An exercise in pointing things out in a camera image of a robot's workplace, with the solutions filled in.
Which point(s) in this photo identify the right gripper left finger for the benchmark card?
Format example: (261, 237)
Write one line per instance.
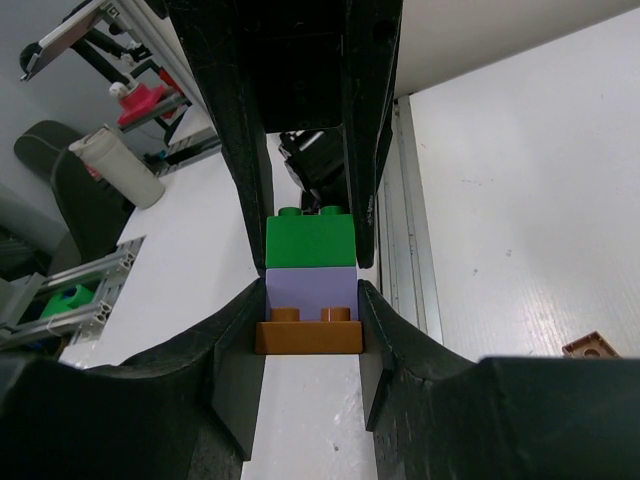
(184, 409)

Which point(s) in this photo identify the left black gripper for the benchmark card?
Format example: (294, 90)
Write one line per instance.
(295, 50)

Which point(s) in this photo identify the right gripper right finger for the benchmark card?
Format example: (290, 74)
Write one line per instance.
(436, 415)

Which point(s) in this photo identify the green purple brown lego stack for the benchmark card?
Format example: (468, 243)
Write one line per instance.
(311, 285)

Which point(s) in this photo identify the green plastic part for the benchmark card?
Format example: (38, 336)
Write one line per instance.
(67, 300)

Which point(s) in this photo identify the brown flat lego plate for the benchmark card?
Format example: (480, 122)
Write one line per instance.
(592, 345)

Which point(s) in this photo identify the red funnel object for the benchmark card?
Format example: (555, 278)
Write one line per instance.
(135, 102)

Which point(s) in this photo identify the white cylindrical bottle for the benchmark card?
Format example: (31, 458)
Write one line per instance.
(105, 152)

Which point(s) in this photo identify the grey office chair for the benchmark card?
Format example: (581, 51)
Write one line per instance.
(94, 212)

